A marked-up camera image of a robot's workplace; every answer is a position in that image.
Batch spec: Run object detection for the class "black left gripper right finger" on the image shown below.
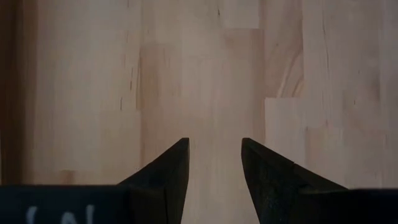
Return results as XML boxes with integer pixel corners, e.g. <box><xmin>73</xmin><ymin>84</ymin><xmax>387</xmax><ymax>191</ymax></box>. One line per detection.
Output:
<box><xmin>241</xmin><ymin>138</ymin><xmax>348</xmax><ymax>224</ymax></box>

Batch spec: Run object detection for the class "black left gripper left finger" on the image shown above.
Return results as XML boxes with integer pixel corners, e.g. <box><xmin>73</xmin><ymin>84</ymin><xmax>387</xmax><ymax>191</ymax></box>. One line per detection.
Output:
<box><xmin>118</xmin><ymin>138</ymin><xmax>190</xmax><ymax>224</ymax></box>

